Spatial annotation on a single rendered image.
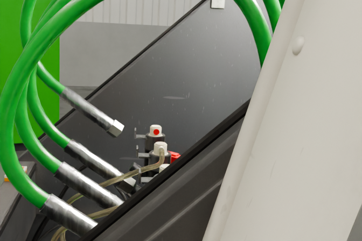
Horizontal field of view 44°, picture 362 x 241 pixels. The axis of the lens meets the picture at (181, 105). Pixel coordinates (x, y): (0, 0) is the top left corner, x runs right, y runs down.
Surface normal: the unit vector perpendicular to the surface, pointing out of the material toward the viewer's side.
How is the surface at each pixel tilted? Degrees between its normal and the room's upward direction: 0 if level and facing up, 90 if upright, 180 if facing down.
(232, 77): 90
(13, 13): 90
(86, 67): 90
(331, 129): 76
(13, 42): 90
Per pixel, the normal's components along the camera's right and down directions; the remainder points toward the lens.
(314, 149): -0.95, -0.26
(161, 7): 0.24, 0.22
